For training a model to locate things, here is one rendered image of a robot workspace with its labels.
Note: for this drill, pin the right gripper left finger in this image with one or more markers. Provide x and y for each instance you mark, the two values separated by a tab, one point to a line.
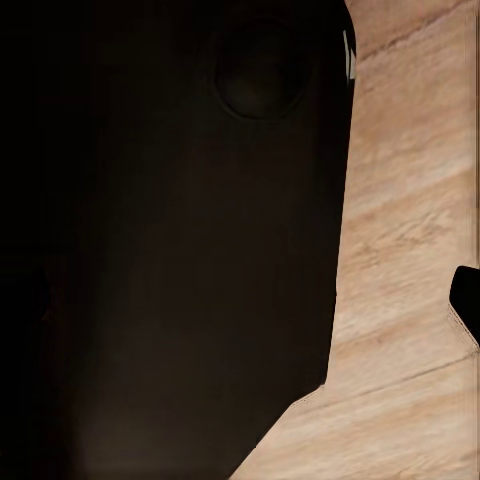
24	298

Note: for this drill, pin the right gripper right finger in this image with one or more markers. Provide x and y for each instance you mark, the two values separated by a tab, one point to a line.
465	298

